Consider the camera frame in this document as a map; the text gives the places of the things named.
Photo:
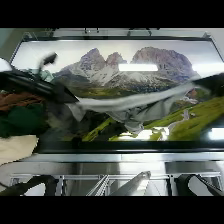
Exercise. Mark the dark green garment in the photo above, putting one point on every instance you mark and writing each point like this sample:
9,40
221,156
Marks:
21,121

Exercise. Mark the brown garment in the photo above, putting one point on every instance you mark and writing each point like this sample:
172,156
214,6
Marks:
18,100

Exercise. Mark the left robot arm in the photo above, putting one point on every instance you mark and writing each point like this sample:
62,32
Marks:
30,85

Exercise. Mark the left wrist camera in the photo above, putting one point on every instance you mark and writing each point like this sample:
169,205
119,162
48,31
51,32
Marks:
50,59

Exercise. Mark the pale green garment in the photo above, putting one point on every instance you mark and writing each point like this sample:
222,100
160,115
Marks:
46,75

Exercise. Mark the cream garment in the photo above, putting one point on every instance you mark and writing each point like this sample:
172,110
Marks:
15,148

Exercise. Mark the grey garment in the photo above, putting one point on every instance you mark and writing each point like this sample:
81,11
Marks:
133,106

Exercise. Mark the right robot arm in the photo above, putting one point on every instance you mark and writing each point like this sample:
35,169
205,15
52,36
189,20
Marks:
213,83

